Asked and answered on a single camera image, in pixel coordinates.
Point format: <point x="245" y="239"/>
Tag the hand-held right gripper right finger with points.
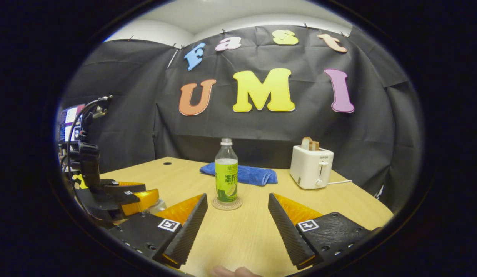
<point x="286" y="231"/>

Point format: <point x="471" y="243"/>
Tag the blue towel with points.
<point x="254" y="175"/>

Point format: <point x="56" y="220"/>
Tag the green label water bottle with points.
<point x="226" y="181"/>

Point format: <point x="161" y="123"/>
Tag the white toaster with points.
<point x="309" y="167"/>

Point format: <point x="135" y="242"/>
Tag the black backdrop cloth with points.
<point x="127" y="115"/>

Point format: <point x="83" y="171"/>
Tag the bread slice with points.
<point x="309" y="144"/>

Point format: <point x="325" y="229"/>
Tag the computer monitor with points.
<point x="69" y="115"/>

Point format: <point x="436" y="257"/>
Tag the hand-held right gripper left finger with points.
<point x="188" y="231"/>

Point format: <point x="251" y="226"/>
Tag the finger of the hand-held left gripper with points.
<point x="140" y="202"/>
<point x="125" y="186"/>

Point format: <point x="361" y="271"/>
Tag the round wooden coaster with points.
<point x="227" y="206"/>

